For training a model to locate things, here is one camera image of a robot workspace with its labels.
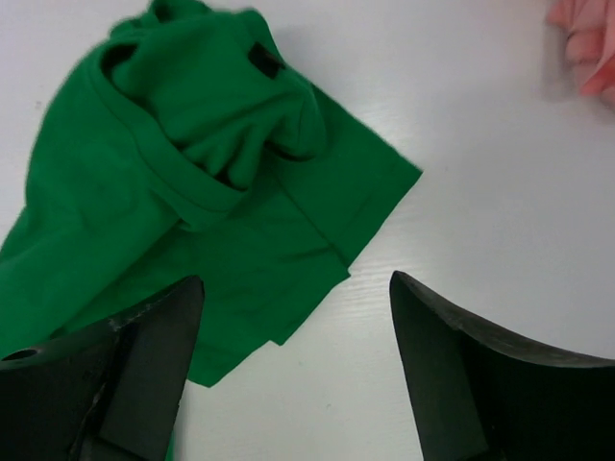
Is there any green t shirt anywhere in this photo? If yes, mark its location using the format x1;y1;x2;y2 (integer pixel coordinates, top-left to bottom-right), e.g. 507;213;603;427
1;1;421;387

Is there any pink t shirt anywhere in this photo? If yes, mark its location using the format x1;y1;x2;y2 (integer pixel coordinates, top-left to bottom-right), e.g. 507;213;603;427
546;0;614;108

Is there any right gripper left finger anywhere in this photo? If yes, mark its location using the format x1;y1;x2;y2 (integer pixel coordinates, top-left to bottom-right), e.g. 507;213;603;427
1;277;204;460

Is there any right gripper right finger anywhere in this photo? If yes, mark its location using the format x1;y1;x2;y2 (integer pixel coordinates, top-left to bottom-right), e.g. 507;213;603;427
389;271;614;460

